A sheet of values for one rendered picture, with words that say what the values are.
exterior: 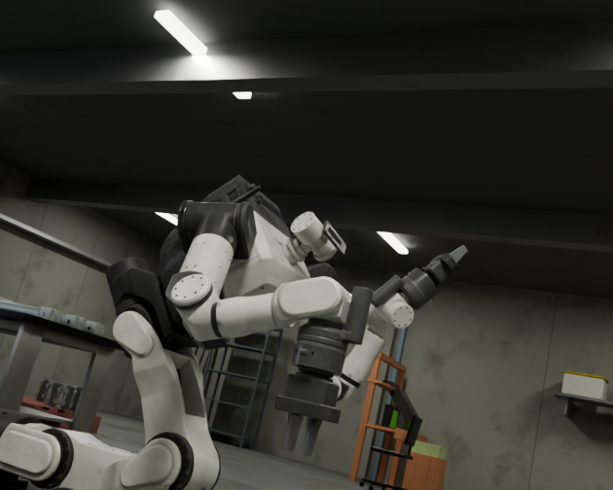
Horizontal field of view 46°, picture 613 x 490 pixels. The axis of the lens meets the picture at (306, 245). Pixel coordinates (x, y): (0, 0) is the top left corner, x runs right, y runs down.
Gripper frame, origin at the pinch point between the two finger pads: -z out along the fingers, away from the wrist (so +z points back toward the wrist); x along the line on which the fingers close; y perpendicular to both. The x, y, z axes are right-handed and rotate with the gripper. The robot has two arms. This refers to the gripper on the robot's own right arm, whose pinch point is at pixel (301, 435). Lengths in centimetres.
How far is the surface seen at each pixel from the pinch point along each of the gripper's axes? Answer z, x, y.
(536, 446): 48, -278, 902
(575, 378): 140, -225, 854
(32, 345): 10, -301, 138
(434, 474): -17, -340, 745
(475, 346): 170, -382, 884
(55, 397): -25, -506, 307
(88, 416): -23, -311, 197
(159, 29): 266, -367, 199
